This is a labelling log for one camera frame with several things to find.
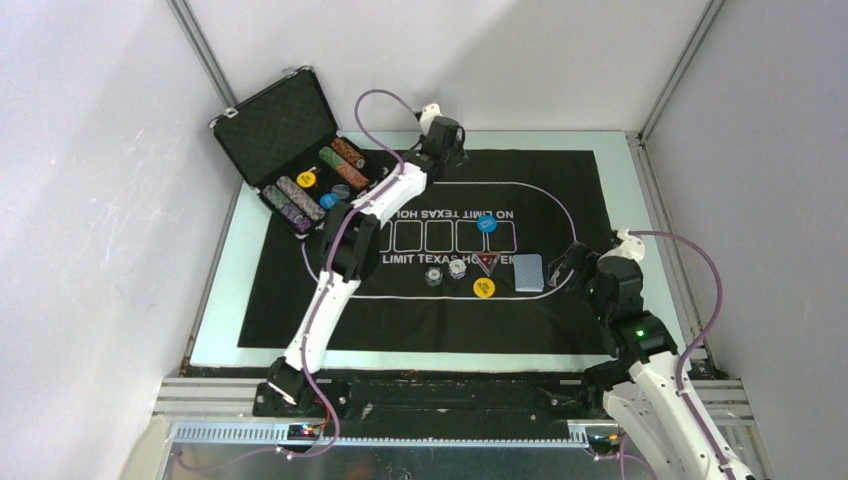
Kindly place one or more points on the yellow big blind button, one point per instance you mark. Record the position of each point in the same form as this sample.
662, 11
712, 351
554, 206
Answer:
484, 287

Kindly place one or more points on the yellow button in case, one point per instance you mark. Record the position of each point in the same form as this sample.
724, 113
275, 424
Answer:
306, 179

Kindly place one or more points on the pink grey chip row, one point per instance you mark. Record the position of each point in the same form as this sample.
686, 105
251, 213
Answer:
300, 198

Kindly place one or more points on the triangular all-in marker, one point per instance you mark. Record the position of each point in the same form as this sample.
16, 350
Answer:
488, 261

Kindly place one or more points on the black aluminium chip case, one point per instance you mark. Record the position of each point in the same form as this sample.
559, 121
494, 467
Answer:
280, 130

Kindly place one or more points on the blue button in case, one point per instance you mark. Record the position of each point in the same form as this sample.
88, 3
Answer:
328, 200

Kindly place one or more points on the green blue chip stack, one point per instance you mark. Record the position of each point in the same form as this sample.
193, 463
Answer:
434, 276

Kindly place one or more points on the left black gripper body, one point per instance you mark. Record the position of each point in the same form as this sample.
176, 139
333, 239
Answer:
454, 155

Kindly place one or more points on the red brown chip row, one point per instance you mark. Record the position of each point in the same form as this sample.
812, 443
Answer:
348, 152

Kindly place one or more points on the blue small blind button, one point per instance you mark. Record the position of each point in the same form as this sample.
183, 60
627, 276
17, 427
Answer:
487, 223

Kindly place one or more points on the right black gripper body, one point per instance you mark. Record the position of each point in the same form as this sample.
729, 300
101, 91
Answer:
584, 262

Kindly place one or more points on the electronics board with leds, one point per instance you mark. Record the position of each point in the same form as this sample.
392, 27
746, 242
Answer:
304, 432

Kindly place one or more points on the black poker table mat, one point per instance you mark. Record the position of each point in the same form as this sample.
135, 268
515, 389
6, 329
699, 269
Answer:
543, 201

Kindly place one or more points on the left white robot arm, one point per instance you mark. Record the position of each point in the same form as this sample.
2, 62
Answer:
349, 252

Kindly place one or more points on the white blue chip stack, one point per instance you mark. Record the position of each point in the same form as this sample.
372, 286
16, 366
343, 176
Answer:
457, 269

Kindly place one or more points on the green orange chip row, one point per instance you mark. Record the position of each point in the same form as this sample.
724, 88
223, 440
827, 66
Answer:
348, 173

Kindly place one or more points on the blue playing card deck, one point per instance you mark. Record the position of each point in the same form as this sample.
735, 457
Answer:
528, 273

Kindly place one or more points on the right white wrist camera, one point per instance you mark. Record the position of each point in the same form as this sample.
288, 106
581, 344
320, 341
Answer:
627, 246

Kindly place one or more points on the clear dealer button in case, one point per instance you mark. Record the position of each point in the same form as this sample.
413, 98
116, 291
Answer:
341, 191

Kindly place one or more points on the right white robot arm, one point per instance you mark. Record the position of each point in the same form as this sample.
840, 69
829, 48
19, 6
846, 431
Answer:
643, 386

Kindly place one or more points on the black metal base rail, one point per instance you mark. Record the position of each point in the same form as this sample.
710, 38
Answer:
389, 406

